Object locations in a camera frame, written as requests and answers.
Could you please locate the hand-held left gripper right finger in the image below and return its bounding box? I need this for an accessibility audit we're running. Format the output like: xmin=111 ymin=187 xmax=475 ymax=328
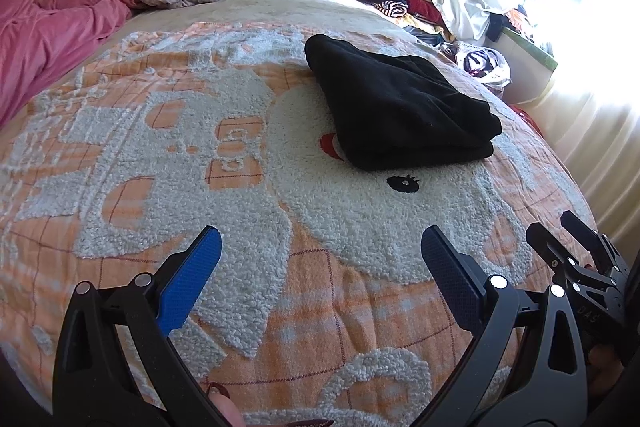
xmin=420 ymin=225 xmax=589 ymax=427

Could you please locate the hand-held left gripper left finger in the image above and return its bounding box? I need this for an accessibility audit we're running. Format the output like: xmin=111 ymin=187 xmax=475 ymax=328
xmin=52 ymin=225 xmax=224 ymax=427

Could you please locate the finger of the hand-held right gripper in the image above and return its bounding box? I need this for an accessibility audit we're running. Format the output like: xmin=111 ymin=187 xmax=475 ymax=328
xmin=560 ymin=210 xmax=630 ymax=276
xmin=526 ymin=222 xmax=587 ymax=289

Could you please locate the black sweater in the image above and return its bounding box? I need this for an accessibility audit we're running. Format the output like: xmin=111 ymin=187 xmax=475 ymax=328
xmin=305 ymin=34 xmax=502 ymax=172

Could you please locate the white plastic bag of clothes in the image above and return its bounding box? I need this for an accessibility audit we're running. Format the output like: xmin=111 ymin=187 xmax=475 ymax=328
xmin=457 ymin=47 xmax=512 ymax=90

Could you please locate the person's right hand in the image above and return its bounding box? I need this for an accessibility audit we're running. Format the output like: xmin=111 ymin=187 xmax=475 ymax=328
xmin=587 ymin=342 xmax=626 ymax=403

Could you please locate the person's left hand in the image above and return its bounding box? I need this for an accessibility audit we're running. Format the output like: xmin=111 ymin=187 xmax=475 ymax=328
xmin=202 ymin=381 xmax=247 ymax=427

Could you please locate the orange patterned blanket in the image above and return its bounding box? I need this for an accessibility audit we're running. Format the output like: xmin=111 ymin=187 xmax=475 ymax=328
xmin=0 ymin=21 xmax=601 ymax=427

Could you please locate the red plastic bag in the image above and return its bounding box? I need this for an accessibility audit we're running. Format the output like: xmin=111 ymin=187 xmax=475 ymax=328
xmin=514 ymin=106 xmax=539 ymax=128

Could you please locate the green box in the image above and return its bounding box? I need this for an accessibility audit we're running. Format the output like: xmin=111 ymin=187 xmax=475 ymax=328
xmin=502 ymin=27 xmax=558 ymax=70

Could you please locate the beige fleece bed sheet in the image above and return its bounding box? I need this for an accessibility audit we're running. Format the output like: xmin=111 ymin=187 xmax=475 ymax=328
xmin=125 ymin=0 xmax=441 ymax=52

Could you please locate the pink duvet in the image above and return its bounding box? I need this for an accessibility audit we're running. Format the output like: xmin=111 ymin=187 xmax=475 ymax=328
xmin=0 ymin=0 xmax=156 ymax=128

